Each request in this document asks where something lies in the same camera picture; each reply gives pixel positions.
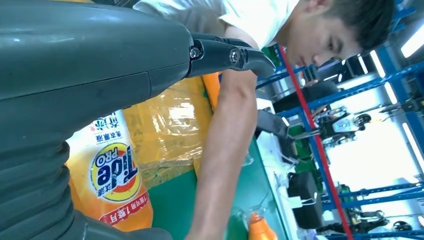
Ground yellow plastic wrapped board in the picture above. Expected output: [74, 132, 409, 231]
[122, 76, 215, 191]

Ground person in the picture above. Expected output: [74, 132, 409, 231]
[132, 0, 397, 240]

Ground black tablet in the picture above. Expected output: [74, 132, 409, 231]
[255, 109, 290, 138]

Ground white table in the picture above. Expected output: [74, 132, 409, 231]
[256, 97, 329, 240]

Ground red pole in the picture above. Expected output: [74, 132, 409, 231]
[277, 44, 355, 240]

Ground black carry case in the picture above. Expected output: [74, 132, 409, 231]
[286, 171, 324, 230]

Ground metal robot gripper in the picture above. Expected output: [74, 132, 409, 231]
[291, 105, 373, 148]

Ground blue steel shelving rack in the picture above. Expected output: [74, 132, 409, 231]
[256, 0, 424, 240]

